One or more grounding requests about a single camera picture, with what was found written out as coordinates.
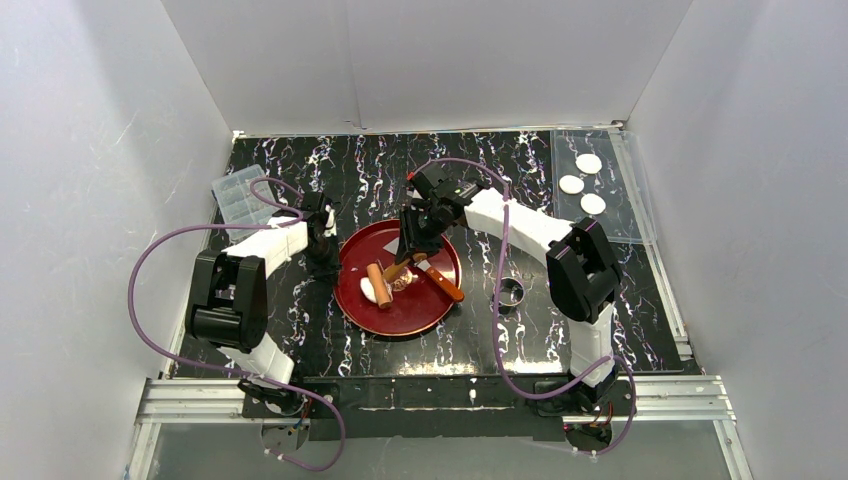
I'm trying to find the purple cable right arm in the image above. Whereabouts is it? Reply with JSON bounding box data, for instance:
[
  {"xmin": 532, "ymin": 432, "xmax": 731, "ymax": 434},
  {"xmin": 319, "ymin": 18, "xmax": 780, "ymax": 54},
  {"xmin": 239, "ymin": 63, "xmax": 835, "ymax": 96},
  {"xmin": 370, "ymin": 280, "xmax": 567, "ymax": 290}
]
[{"xmin": 410, "ymin": 157, "xmax": 639, "ymax": 458}]

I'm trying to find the round dumpling wrapper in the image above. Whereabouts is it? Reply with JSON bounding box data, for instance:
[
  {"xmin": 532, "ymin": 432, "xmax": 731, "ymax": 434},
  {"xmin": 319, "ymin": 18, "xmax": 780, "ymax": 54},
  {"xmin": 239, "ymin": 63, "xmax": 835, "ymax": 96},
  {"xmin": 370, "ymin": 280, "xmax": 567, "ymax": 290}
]
[
  {"xmin": 580, "ymin": 193, "xmax": 607, "ymax": 215},
  {"xmin": 558, "ymin": 175, "xmax": 585, "ymax": 195},
  {"xmin": 575, "ymin": 153, "xmax": 603, "ymax": 175}
]

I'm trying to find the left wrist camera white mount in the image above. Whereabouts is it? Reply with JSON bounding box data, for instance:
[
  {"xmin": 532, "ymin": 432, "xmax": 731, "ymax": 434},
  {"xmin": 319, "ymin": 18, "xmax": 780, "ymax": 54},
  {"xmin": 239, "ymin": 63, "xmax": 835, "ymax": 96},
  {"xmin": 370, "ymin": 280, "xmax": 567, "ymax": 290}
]
[{"xmin": 323, "ymin": 205, "xmax": 337, "ymax": 237}]

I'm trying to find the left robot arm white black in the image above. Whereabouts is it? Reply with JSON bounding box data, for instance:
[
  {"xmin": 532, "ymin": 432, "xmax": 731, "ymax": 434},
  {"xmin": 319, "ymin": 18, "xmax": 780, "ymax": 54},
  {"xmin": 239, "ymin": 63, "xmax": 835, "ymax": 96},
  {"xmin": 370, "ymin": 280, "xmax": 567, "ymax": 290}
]
[{"xmin": 185, "ymin": 192, "xmax": 340, "ymax": 388}]

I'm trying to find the wooden double-ended pastry roller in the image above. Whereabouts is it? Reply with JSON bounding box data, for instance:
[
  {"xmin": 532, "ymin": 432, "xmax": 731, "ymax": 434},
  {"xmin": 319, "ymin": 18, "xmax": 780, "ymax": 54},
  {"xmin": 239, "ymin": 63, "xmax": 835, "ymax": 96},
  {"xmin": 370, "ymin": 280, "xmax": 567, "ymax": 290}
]
[{"xmin": 366, "ymin": 253, "xmax": 427, "ymax": 309}]

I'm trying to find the clear plastic compartment box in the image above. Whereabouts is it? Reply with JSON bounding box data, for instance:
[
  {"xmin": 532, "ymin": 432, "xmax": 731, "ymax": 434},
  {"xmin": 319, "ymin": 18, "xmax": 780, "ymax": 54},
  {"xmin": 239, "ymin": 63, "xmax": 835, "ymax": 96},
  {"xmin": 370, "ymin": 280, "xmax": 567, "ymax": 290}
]
[{"xmin": 211, "ymin": 165, "xmax": 277, "ymax": 225}]

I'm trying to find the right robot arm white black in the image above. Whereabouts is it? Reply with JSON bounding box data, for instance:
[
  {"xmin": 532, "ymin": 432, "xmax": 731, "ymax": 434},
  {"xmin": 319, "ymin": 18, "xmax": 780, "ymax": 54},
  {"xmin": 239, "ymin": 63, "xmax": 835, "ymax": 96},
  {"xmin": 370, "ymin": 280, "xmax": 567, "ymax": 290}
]
[{"xmin": 391, "ymin": 160, "xmax": 624, "ymax": 404}]

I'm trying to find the aluminium frame rail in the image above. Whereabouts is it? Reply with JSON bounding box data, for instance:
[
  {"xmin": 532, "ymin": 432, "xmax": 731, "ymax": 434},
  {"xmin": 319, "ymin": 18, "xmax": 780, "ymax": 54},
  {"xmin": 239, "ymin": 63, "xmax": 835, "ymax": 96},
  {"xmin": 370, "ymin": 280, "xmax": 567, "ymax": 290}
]
[{"xmin": 124, "ymin": 374, "xmax": 752, "ymax": 479}]

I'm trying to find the white dough lump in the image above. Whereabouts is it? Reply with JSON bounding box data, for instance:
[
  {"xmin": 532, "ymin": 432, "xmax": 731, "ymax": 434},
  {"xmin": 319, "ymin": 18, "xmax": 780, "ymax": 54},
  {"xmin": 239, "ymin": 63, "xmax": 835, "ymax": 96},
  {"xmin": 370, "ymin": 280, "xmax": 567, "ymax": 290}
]
[{"xmin": 359, "ymin": 277, "xmax": 379, "ymax": 305}]

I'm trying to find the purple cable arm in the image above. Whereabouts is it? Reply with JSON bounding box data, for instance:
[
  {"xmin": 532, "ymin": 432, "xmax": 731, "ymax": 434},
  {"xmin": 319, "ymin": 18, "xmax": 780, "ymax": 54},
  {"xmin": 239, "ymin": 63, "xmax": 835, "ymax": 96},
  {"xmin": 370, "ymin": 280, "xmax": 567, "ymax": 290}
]
[
  {"xmin": 127, "ymin": 176, "xmax": 347, "ymax": 473},
  {"xmin": 410, "ymin": 157, "xmax": 639, "ymax": 458}
]

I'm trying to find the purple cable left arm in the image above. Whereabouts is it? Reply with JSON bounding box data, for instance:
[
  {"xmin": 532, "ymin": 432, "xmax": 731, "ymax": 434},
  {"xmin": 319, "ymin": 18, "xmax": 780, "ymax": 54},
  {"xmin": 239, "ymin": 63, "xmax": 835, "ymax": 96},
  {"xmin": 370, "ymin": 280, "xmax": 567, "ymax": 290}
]
[{"xmin": 127, "ymin": 176, "xmax": 347, "ymax": 473}]

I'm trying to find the metal scraper wooden handle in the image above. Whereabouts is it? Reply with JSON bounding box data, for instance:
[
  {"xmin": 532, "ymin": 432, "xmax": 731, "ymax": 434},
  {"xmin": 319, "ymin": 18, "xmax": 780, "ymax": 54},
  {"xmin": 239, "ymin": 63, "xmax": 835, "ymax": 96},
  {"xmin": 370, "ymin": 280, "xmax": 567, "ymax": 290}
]
[{"xmin": 383, "ymin": 237, "xmax": 465, "ymax": 303}]

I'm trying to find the round dumpling wrapper far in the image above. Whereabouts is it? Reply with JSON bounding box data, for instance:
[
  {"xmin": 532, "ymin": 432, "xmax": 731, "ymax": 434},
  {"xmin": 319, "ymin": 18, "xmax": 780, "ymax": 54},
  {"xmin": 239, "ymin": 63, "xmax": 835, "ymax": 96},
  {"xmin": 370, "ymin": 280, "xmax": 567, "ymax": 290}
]
[{"xmin": 575, "ymin": 153, "xmax": 603, "ymax": 175}]

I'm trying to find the red round lacquer plate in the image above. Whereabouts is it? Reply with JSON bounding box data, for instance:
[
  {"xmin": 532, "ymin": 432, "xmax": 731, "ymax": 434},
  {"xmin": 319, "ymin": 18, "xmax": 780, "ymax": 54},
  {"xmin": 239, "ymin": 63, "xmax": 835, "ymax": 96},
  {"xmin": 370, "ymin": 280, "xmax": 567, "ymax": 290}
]
[{"xmin": 334, "ymin": 219, "xmax": 462, "ymax": 337}]

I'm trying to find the round dumpling wrapper near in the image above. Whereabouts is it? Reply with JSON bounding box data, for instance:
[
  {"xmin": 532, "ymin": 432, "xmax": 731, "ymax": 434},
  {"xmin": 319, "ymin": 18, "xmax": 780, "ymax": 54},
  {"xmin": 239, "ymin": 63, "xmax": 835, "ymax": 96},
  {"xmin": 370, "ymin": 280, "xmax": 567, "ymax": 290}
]
[{"xmin": 580, "ymin": 193, "xmax": 607, "ymax": 215}]

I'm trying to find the round metal cutter ring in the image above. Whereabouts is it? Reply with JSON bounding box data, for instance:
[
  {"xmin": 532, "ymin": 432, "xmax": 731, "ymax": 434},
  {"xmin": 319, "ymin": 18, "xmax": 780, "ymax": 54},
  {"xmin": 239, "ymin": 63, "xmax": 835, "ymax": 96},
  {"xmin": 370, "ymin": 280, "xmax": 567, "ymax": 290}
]
[{"xmin": 492, "ymin": 277, "xmax": 527, "ymax": 315}]

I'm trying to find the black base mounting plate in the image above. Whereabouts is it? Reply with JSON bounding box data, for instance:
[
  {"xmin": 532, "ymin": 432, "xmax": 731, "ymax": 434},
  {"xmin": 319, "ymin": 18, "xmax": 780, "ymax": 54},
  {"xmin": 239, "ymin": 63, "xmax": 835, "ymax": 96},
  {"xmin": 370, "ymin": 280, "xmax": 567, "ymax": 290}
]
[{"xmin": 238, "ymin": 374, "xmax": 637, "ymax": 443}]

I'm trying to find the clear acrylic tray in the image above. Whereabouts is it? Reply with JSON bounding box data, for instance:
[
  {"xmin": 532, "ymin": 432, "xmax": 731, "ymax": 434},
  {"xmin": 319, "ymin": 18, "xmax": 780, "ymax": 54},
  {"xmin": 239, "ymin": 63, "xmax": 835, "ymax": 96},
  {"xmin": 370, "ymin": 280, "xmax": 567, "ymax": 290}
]
[{"xmin": 551, "ymin": 130, "xmax": 657, "ymax": 244}]

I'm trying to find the round dumpling wrapper left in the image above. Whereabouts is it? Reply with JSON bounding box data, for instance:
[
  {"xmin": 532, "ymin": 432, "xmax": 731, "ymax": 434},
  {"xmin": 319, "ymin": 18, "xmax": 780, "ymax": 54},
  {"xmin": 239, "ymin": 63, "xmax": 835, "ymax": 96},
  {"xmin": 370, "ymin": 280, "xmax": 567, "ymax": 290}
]
[{"xmin": 558, "ymin": 175, "xmax": 585, "ymax": 195}]

